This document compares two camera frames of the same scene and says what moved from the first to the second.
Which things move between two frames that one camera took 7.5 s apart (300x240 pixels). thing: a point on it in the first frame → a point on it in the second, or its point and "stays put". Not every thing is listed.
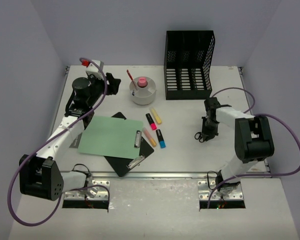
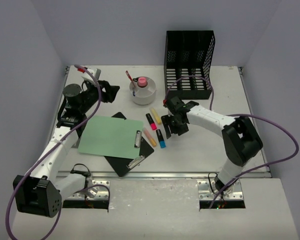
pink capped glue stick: (142, 82) stays put
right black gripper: (209, 134) → (166, 119)
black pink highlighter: (150, 121) stays put
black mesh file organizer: (187, 55) stays put
